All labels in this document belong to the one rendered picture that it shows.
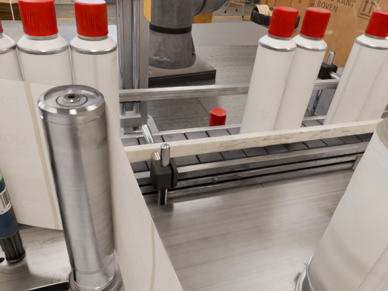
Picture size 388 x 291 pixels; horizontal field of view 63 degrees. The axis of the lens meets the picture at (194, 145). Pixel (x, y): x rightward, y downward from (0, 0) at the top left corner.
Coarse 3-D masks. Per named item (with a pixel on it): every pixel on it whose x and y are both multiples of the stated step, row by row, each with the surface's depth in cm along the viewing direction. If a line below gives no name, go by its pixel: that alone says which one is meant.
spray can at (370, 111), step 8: (384, 64) 51; (384, 72) 52; (376, 80) 53; (384, 80) 52; (376, 88) 53; (384, 88) 53; (368, 96) 55; (376, 96) 54; (384, 96) 54; (368, 104) 55; (376, 104) 55; (384, 104) 55; (368, 112) 56; (376, 112) 56; (360, 120) 57
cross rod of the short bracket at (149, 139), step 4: (144, 128) 46; (148, 128) 46; (144, 132) 46; (148, 132) 45; (144, 136) 45; (148, 136) 44; (152, 136) 45; (148, 140) 44; (152, 140) 44; (152, 152) 42; (156, 152) 41; (152, 156) 41; (156, 156) 41
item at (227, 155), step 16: (224, 128) 54; (128, 144) 48; (288, 144) 52; (304, 144) 53; (320, 144) 53; (336, 144) 54; (176, 160) 46; (192, 160) 46; (208, 160) 46; (224, 160) 47
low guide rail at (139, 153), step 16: (304, 128) 50; (320, 128) 51; (336, 128) 51; (352, 128) 53; (368, 128) 54; (144, 144) 42; (160, 144) 42; (176, 144) 43; (192, 144) 43; (208, 144) 44; (224, 144) 45; (240, 144) 46; (256, 144) 47; (272, 144) 49; (144, 160) 42
